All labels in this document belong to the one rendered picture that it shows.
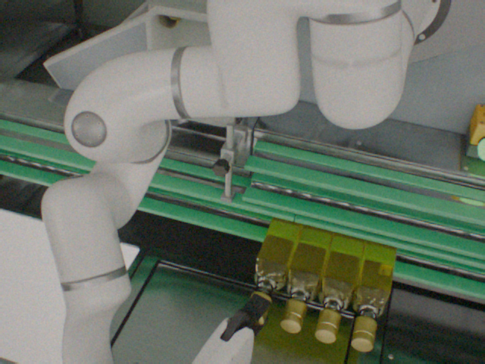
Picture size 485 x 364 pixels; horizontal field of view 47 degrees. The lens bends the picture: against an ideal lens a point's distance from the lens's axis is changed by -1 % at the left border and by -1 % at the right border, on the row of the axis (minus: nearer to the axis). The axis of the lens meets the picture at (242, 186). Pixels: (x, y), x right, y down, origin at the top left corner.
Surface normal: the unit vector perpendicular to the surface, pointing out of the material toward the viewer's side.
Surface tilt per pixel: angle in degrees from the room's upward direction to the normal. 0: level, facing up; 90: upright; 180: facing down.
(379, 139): 90
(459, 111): 0
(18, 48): 90
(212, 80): 28
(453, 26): 5
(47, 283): 90
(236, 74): 7
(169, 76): 42
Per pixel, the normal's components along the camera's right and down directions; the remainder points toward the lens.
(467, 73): -0.30, 0.62
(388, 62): 0.54, 0.42
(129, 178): 0.00, 0.17
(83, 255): 0.11, 0.00
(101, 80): -0.18, -0.29
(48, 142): 0.04, -0.75
